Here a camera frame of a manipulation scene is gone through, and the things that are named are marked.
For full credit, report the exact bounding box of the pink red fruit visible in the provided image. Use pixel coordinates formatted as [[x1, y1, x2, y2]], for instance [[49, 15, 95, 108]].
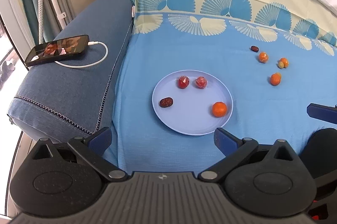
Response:
[[195, 76, 208, 89]]

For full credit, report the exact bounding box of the orange tangerine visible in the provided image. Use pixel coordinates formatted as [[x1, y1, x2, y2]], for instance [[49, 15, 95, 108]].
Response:
[[258, 52, 269, 64], [270, 73, 281, 86], [212, 102, 227, 118]]

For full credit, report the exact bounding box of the orange tangerine on plate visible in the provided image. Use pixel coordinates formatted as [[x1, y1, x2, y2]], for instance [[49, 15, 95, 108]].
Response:
[[212, 102, 227, 118]]

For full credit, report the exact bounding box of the light blue round plate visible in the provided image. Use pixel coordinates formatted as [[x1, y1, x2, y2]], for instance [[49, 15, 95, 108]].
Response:
[[152, 70, 234, 136]]

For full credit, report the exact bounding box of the blue denim sofa armrest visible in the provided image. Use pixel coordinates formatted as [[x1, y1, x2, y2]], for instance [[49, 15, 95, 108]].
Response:
[[8, 0, 133, 142]]

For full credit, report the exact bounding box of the orange tangerine on sofa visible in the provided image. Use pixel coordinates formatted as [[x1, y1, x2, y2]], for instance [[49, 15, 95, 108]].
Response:
[[270, 73, 281, 86]]

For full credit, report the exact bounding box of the small orange kumquat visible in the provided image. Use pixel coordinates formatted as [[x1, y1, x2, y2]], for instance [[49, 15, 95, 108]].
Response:
[[280, 57, 289, 68]]

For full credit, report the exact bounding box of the small yellow green fruit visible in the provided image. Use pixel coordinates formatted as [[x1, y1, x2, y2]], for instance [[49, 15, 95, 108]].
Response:
[[278, 61, 284, 69]]

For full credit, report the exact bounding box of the dark red date on plate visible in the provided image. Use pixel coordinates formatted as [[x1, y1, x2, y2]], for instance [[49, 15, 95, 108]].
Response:
[[159, 97, 174, 107]]

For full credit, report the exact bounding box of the dark red date on sofa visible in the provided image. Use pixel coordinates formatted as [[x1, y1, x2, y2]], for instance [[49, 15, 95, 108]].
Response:
[[251, 46, 259, 52]]

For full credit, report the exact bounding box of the black smartphone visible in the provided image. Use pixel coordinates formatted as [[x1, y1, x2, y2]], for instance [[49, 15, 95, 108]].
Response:
[[24, 35, 89, 67]]

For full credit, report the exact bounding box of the blue fan pattern sheet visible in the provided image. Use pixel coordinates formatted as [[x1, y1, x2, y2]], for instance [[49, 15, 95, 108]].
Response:
[[104, 0, 336, 173]]

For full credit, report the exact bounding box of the white charging cable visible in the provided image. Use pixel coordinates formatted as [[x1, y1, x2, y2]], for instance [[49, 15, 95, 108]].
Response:
[[54, 41, 109, 69]]

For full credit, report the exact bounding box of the speckled hose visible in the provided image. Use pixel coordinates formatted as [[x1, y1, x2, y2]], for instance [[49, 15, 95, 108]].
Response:
[[36, 0, 45, 46]]

